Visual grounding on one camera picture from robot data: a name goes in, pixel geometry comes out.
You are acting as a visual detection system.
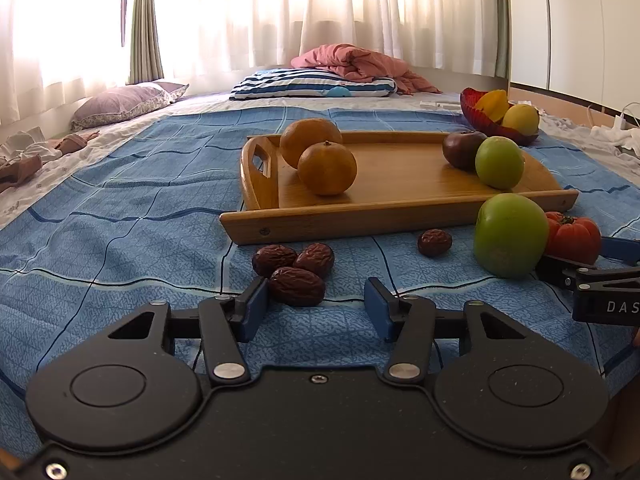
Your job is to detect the yellow mango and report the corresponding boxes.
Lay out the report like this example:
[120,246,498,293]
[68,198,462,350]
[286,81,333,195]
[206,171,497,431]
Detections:
[501,103,541,136]

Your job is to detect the purple floral pillow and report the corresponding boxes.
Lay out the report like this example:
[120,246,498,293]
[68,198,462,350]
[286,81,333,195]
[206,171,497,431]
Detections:
[70,81,190,131]

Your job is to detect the white crumpled clothes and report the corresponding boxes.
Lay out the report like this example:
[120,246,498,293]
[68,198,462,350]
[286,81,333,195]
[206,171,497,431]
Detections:
[0,127,63,163]

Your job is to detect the white wardrobe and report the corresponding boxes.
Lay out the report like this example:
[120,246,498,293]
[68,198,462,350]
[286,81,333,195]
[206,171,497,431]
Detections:
[507,0,640,111]

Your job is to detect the blue checked cloth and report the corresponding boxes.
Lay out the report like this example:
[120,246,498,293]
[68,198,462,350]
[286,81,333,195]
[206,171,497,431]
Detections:
[0,107,640,461]

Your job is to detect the dark purple tomato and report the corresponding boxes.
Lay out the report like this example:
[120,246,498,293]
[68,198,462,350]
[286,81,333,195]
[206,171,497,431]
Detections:
[442,130,488,171]

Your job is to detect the white charger with cable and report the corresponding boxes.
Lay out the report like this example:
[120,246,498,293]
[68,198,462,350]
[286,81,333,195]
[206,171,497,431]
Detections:
[585,102,640,131]

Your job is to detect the red glass bowl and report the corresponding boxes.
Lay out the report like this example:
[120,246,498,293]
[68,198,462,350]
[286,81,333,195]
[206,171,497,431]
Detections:
[460,87,541,147]

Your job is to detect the green curtain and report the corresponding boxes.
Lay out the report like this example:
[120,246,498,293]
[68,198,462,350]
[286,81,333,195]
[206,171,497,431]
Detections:
[495,0,513,81]
[122,0,165,86]

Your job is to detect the pink crumpled blanket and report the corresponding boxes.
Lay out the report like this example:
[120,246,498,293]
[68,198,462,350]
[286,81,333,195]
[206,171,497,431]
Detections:
[291,43,443,96]

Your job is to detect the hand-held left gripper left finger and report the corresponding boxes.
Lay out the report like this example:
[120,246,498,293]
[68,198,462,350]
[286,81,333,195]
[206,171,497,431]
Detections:
[102,275,271,387]

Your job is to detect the brown crumpled clothes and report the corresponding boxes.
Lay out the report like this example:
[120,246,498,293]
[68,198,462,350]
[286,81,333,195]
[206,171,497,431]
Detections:
[0,130,101,193]

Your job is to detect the green apple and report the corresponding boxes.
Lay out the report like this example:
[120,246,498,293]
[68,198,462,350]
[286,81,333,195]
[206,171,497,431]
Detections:
[473,193,550,279]
[475,136,525,191]

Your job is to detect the dried red date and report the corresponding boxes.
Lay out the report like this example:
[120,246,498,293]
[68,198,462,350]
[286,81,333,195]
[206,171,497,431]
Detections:
[251,244,299,278]
[417,229,453,258]
[292,243,336,278]
[267,267,326,307]

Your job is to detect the small orange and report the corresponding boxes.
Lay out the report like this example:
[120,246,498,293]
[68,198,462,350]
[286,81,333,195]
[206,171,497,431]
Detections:
[297,141,358,197]

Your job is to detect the large orange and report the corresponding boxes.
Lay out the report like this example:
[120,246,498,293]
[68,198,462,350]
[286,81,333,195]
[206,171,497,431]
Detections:
[279,118,344,170]

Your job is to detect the white crumpled cloth with cables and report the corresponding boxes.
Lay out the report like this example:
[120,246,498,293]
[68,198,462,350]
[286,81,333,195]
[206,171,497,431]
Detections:
[590,125,640,153]

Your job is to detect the white sheer curtain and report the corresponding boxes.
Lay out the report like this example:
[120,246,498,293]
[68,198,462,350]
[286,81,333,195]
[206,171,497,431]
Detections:
[0,0,511,126]

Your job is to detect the blue white striped pillow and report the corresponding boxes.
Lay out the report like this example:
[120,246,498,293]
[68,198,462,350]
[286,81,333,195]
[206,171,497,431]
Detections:
[230,68,398,101]

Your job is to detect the wooden bed frame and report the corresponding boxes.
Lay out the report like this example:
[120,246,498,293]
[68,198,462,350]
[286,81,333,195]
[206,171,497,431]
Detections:
[507,82,640,131]

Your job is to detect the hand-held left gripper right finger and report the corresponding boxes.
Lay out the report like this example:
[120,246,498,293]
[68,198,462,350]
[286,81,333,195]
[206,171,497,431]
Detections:
[364,276,531,383]

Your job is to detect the grey bed sheet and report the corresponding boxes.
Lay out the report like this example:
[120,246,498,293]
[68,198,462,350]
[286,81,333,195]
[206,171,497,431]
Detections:
[0,87,640,231]

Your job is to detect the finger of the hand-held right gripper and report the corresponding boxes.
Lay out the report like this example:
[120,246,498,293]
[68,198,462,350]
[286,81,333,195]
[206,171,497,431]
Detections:
[597,236,640,267]
[536,254,640,291]

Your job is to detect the ribbed red tomato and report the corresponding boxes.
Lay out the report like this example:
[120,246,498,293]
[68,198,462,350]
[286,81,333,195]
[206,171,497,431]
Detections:
[542,211,602,266]

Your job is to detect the wooden tray with handles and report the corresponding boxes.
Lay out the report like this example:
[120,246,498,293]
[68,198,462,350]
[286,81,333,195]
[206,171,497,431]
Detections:
[219,130,580,246]

